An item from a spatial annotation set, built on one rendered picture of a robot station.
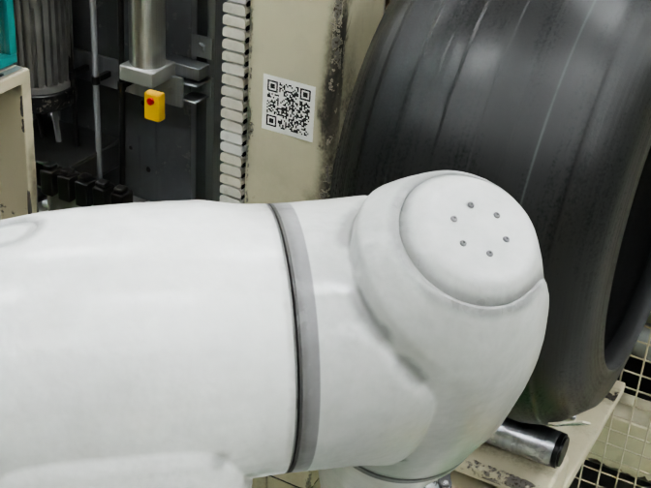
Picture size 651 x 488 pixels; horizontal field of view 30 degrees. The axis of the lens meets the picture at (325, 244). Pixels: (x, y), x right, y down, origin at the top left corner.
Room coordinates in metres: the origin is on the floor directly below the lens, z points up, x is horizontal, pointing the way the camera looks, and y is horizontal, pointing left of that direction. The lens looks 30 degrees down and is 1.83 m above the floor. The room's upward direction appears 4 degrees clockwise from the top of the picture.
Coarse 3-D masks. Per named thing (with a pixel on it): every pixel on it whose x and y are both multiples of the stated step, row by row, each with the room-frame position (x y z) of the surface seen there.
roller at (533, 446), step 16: (496, 432) 1.18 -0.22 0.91; (512, 432) 1.18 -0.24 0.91; (528, 432) 1.17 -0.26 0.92; (544, 432) 1.17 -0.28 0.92; (560, 432) 1.18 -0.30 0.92; (512, 448) 1.17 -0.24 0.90; (528, 448) 1.16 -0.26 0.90; (544, 448) 1.15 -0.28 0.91; (560, 448) 1.15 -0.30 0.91; (544, 464) 1.15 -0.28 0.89; (560, 464) 1.16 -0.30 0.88
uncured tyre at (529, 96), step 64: (448, 0) 1.22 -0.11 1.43; (512, 0) 1.20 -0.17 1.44; (576, 0) 1.19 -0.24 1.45; (640, 0) 1.19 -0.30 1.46; (384, 64) 1.19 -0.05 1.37; (448, 64) 1.16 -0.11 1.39; (512, 64) 1.14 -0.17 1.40; (576, 64) 1.13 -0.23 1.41; (640, 64) 1.14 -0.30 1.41; (384, 128) 1.14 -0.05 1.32; (448, 128) 1.12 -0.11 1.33; (512, 128) 1.10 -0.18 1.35; (576, 128) 1.08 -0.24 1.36; (640, 128) 1.11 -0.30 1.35; (512, 192) 1.07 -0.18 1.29; (576, 192) 1.06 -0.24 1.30; (640, 192) 1.54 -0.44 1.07; (576, 256) 1.05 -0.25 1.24; (640, 256) 1.47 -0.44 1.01; (576, 320) 1.05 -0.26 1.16; (640, 320) 1.33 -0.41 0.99; (576, 384) 1.08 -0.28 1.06
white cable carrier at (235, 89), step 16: (240, 0) 1.45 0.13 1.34; (224, 16) 1.46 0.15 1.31; (240, 16) 1.46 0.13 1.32; (224, 32) 1.46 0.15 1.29; (240, 32) 1.45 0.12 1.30; (240, 48) 1.45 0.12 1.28; (224, 64) 1.46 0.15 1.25; (240, 64) 1.45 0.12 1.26; (224, 80) 1.46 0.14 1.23; (240, 80) 1.45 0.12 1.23; (240, 96) 1.45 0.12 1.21; (224, 112) 1.46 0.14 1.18; (240, 112) 1.45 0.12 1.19; (224, 128) 1.46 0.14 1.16; (240, 128) 1.45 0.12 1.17; (224, 144) 1.46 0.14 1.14; (240, 144) 1.45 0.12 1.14; (224, 160) 1.46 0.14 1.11; (240, 160) 1.45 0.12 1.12; (224, 176) 1.46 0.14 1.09; (240, 176) 1.45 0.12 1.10; (224, 192) 1.46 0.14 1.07; (240, 192) 1.45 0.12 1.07
